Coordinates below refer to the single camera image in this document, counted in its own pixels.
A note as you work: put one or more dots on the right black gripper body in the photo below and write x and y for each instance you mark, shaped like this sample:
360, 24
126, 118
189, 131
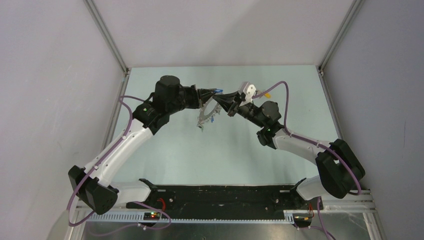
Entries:
248, 111

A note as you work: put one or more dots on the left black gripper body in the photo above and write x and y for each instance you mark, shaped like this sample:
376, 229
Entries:
192, 100

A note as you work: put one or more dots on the large metal keyring with clips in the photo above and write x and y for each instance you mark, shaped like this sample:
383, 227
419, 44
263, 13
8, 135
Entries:
207, 113

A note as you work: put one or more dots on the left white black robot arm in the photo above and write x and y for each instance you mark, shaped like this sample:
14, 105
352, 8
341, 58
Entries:
93, 183

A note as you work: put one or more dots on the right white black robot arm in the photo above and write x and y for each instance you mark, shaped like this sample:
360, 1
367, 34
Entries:
339, 170

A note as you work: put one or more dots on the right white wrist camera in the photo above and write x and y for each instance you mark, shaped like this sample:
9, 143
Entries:
247, 91

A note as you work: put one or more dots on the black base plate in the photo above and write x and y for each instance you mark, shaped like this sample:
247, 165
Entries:
227, 200

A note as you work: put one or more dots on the grey slotted cable duct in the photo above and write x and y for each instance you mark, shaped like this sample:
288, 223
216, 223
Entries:
146, 217

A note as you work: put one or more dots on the left aluminium frame post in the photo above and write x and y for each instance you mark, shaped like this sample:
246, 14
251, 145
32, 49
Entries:
107, 36

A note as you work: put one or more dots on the aluminium frame post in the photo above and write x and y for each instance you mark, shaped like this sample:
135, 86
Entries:
346, 23
107, 36

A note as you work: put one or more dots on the right aluminium frame post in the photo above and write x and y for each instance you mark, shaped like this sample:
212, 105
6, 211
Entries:
346, 23

